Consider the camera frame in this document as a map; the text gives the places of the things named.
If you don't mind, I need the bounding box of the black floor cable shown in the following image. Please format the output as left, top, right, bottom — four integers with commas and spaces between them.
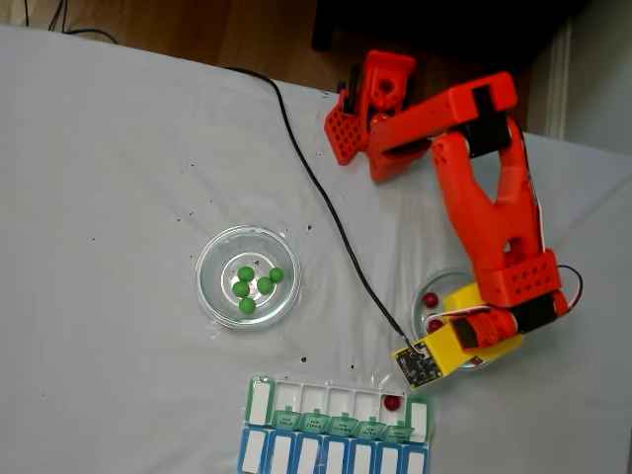
46, 0, 119, 45

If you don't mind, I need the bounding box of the dark wooden furniture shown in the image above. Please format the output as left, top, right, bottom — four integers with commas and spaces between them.
310, 0, 592, 75

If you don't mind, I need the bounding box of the clear glass bowl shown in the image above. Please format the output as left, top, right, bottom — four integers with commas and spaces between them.
195, 225, 302, 332
410, 268, 498, 370

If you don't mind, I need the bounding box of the camera circuit board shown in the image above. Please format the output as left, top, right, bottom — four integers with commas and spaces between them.
392, 339, 444, 391

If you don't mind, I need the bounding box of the green blue pill organizer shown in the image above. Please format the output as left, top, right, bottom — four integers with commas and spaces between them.
238, 375, 435, 474

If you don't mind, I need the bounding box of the white tablecloth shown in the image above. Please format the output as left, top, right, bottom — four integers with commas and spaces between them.
0, 24, 632, 474

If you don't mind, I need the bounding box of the black camera cable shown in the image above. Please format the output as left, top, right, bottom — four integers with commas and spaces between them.
221, 66, 416, 350

